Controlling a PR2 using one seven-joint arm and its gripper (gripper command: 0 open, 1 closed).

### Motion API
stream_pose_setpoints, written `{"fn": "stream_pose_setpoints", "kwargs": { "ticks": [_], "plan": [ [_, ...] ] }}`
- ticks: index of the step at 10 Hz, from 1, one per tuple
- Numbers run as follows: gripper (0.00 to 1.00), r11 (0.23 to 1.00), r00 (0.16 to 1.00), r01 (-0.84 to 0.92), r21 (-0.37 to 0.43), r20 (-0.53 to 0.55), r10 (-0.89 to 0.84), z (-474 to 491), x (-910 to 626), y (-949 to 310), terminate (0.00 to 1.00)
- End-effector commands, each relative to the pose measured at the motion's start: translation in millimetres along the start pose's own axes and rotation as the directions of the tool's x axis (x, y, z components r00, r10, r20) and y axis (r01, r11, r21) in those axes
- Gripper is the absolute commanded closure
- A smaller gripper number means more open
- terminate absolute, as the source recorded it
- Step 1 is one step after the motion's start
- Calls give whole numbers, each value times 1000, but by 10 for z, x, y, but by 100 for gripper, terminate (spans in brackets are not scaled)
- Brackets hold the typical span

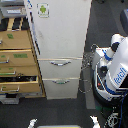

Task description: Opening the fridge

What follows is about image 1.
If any upper fridge drawer handle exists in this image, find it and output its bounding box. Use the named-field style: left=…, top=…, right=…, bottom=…
left=50, top=61, right=71, bottom=66

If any white refrigerator body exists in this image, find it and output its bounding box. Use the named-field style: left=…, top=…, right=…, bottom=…
left=23, top=0, right=93, bottom=100

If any white fridge door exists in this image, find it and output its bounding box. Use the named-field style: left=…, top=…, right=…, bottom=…
left=24, top=0, right=92, bottom=59

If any lower fridge drawer handle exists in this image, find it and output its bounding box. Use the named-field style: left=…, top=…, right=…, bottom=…
left=52, top=79, right=70, bottom=84

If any grey cable bundle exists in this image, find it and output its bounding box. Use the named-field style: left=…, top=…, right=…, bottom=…
left=78, top=43, right=100, bottom=94

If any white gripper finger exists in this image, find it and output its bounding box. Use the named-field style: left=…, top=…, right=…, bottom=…
left=90, top=116, right=101, bottom=128
left=28, top=119, right=38, bottom=128

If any fridge drawer handle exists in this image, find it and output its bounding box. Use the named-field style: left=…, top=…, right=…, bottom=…
left=52, top=79, right=70, bottom=84
left=50, top=61, right=71, bottom=66

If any grey box on cabinet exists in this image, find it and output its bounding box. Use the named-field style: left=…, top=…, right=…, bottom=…
left=0, top=6, right=26, bottom=17

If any wooden drawer cabinet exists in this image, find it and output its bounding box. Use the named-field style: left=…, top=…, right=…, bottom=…
left=0, top=17, right=45, bottom=97

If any green android sticker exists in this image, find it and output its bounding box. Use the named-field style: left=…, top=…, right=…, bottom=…
left=37, top=3, right=49, bottom=18

